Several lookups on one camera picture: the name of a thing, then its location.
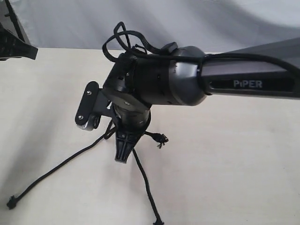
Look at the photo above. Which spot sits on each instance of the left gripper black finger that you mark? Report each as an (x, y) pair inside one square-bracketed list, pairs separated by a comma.
[(13, 47)]

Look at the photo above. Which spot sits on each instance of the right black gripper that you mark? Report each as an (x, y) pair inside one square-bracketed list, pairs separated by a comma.
[(131, 127)]

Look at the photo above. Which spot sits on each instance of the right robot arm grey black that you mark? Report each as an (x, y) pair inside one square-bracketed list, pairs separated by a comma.
[(186, 76)]

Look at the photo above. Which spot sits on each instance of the black stand pole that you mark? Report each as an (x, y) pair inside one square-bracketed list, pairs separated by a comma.
[(13, 18)]

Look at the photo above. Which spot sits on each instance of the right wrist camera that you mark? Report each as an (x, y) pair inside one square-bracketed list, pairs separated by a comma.
[(92, 106)]

